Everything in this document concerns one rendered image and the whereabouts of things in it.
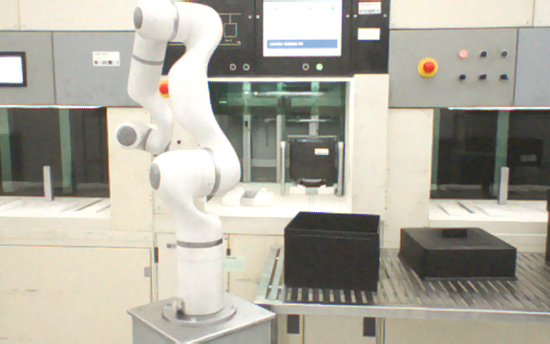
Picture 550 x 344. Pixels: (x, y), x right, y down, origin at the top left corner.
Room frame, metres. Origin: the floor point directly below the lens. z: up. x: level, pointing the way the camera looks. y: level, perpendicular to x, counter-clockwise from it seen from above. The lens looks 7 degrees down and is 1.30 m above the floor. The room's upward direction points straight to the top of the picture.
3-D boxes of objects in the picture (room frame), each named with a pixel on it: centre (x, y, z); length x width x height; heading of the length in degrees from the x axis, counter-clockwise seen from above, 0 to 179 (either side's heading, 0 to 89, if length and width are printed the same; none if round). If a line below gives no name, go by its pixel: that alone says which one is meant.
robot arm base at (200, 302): (1.37, 0.19, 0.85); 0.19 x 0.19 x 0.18
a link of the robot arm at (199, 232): (1.35, 0.22, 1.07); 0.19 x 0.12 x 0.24; 126
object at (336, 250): (1.68, -0.19, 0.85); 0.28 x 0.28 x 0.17; 78
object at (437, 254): (1.77, -0.60, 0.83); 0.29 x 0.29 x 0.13; 3
